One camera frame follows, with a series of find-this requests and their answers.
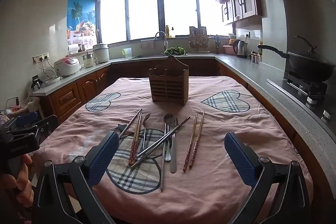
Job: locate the black wok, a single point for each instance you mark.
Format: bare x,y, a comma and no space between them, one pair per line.
307,66

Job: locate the white wall outlet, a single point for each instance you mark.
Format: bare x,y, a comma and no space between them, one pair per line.
247,34

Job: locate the metal kitchen faucet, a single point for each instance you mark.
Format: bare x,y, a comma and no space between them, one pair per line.
166,44

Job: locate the paper towel roll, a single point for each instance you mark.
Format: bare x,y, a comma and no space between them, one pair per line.
73,49

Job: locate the kitchen window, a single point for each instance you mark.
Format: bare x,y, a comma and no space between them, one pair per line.
141,14

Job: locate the dark-capped bottle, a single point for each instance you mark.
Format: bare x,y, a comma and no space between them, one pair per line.
173,33

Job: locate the small white electric pot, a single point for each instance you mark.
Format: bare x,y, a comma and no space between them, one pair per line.
88,61

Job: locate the person's left hand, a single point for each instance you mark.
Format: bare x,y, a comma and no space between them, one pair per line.
25,187

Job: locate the metal spoon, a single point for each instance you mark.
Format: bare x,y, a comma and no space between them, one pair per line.
168,117

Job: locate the wall poster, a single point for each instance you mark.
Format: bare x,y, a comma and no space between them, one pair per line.
78,11

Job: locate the metal chopstick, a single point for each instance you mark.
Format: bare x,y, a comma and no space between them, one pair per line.
149,147
147,154
131,121

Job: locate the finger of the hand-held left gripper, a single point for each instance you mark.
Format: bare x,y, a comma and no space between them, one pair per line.
26,118
47,125

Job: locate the large white cooker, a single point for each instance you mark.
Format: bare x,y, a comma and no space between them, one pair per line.
101,54

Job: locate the white and pink rice cooker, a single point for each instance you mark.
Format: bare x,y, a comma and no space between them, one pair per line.
67,66

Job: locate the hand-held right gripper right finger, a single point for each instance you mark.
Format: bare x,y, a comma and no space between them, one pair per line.
240,161

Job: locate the spice jar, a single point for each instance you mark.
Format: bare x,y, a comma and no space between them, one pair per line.
257,59
253,59

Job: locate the pink printed tablecloth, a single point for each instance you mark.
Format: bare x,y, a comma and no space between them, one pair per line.
210,187

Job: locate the wooden utensil holder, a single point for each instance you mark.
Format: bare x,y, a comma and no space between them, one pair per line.
169,85

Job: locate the pink basin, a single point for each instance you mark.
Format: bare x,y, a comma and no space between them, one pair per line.
227,49

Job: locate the wall socket strip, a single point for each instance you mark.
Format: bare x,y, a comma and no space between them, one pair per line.
39,58

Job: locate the green leafy vegetables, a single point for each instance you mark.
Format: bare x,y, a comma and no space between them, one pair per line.
174,50

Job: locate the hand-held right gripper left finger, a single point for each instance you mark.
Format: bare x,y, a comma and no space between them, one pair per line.
103,158

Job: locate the wooden base cabinets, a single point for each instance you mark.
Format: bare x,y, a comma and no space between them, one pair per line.
63,98

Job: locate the yellow bottle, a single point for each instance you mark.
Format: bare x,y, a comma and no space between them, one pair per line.
167,32

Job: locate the scissors holder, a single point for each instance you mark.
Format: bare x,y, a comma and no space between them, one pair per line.
217,48

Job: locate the wooden dish rack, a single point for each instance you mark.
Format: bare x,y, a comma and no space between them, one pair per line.
199,40

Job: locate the gas stove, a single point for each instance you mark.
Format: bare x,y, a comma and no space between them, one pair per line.
304,87

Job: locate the steel electric kettle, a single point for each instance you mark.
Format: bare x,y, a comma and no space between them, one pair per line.
241,49

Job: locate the black charger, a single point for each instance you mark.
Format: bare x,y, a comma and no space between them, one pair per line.
36,82

